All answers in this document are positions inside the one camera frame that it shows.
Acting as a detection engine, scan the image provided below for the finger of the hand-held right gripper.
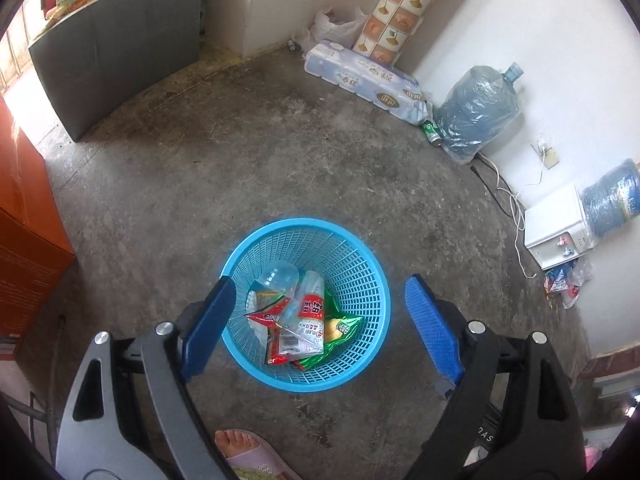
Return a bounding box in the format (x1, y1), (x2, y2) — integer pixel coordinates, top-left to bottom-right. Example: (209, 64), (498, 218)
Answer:
(465, 401), (503, 480)

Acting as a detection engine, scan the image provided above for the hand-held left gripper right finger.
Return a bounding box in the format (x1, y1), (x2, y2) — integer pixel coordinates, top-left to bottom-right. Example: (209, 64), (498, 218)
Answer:
(402, 274), (587, 480)

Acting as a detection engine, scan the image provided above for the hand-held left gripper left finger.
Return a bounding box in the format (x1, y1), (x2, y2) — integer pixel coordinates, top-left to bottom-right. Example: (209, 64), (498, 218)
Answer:
(55, 276), (237, 480)

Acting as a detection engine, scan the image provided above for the red snack packet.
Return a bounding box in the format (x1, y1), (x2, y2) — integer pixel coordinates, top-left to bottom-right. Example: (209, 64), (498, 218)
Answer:
(244, 297), (288, 366)

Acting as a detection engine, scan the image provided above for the clear plastic cup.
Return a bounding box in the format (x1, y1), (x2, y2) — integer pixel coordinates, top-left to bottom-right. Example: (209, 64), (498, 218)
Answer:
(250, 266), (301, 308)

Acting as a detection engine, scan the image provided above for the green chip bag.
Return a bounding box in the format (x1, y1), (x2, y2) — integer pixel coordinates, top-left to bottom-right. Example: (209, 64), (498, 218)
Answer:
(295, 282), (364, 372)

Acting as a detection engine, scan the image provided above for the blue plastic basket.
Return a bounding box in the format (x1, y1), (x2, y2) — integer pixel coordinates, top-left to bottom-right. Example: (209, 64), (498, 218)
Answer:
(220, 217), (392, 393)

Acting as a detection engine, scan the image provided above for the clear red label packet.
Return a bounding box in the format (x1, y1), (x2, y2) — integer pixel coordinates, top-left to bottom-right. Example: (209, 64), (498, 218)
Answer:
(280, 270), (328, 358)

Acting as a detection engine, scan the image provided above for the person's foot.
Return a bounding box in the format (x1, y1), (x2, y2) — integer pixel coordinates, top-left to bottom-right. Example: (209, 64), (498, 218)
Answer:
(215, 427), (261, 461)

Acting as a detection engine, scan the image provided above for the clear bag of packets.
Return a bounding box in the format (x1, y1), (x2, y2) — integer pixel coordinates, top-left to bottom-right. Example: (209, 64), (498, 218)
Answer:
(544, 257), (593, 309)

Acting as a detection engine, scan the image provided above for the pink slipper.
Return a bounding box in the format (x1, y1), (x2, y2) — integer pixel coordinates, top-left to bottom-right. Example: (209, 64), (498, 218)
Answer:
(222, 435), (303, 480)

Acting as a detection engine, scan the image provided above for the white water dispenser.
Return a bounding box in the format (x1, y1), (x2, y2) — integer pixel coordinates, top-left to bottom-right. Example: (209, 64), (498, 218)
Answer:
(523, 183), (597, 271)

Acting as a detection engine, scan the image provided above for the green can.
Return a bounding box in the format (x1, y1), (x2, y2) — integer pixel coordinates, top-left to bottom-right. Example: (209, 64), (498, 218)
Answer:
(422, 119), (445, 147)

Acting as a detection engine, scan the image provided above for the orange cardboard box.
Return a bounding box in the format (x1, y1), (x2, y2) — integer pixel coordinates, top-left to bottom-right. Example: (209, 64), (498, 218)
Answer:
(0, 95), (77, 341)

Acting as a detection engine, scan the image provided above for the blue water jug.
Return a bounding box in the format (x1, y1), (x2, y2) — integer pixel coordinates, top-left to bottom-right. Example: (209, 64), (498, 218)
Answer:
(581, 159), (640, 239)

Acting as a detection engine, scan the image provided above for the wrapped water jug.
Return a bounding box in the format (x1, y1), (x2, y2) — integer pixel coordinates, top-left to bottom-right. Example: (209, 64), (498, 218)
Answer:
(434, 62), (524, 166)

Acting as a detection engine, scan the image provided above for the toilet paper pack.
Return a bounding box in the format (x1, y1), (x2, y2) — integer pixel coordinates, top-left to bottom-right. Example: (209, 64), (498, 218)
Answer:
(304, 39), (433, 127)

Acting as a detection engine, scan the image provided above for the grey cabinet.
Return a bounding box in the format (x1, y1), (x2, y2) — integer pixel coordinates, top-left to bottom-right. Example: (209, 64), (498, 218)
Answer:
(27, 0), (207, 142)

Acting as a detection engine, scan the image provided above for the patterned wallpaper roll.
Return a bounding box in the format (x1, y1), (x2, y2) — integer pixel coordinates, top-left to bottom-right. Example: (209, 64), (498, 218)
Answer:
(351, 0), (468, 68)

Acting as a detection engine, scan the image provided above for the white plastic bag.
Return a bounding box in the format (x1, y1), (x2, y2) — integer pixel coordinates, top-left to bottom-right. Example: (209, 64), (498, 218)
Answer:
(292, 6), (368, 53)

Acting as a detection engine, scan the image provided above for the white cable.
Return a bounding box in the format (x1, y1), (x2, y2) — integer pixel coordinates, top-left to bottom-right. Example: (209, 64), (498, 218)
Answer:
(480, 152), (551, 281)

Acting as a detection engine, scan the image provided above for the black cable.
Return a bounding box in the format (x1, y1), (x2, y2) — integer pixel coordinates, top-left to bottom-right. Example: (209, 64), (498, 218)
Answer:
(470, 165), (526, 221)

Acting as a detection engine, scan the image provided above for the wall socket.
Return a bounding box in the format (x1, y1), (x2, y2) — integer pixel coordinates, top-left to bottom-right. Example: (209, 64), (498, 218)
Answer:
(531, 134), (560, 170)

